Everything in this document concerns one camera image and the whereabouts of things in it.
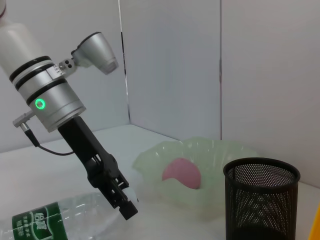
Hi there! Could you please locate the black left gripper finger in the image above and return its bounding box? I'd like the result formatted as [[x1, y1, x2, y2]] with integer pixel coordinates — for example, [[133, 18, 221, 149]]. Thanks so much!
[[98, 183, 139, 221], [109, 169, 131, 194]]

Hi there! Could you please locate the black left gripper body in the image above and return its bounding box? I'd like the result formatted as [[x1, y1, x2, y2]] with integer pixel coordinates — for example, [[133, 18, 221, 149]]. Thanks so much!
[[57, 116, 119, 191]]

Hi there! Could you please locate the pink peach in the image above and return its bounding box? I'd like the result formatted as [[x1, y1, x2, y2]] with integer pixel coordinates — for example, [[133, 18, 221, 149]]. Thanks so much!
[[161, 157, 202, 191]]

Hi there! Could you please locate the clear green-label water bottle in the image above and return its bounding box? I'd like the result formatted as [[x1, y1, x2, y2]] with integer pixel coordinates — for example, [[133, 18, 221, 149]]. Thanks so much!
[[0, 187, 140, 240]]

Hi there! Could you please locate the translucent green fruit plate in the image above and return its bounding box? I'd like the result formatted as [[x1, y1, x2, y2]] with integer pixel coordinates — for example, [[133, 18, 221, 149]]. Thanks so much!
[[131, 136, 260, 222]]

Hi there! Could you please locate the black mesh pen holder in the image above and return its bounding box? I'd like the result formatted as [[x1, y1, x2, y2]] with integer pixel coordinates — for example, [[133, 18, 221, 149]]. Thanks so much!
[[223, 157, 300, 240]]

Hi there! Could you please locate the yellow plastic bin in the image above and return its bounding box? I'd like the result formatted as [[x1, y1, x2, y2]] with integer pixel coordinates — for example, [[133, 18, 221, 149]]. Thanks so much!
[[308, 202, 320, 240]]

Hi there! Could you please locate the left arm cable with plugs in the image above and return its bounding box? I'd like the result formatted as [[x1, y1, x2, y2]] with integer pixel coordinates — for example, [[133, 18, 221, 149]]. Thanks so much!
[[12, 111, 76, 156]]

